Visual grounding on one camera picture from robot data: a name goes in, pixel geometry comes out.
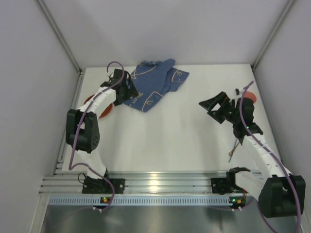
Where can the red plate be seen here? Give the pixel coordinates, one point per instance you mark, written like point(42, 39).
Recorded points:
point(105, 112)

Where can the perforated cable duct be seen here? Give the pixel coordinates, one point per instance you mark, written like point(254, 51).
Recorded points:
point(148, 201)

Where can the left frame post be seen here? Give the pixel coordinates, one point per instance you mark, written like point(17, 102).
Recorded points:
point(57, 32)

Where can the blue cloth placemat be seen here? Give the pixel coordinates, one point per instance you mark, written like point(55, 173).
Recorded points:
point(153, 80)

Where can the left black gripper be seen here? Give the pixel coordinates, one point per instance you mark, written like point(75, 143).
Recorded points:
point(131, 88)

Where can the right frame post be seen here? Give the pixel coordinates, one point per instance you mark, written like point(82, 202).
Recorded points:
point(273, 33)

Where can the gold spoon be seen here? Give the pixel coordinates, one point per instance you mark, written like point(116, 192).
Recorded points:
point(236, 144)

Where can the frame post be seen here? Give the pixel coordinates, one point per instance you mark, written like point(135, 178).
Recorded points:
point(57, 32)
point(273, 33)

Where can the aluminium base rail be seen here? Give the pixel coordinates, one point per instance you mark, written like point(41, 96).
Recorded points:
point(136, 183)

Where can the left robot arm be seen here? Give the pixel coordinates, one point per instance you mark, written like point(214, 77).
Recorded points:
point(82, 128)

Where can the pink plastic cup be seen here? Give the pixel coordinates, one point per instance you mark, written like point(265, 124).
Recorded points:
point(251, 96)

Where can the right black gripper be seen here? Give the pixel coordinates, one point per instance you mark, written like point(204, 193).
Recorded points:
point(224, 109)

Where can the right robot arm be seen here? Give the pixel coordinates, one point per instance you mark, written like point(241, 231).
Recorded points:
point(279, 192)

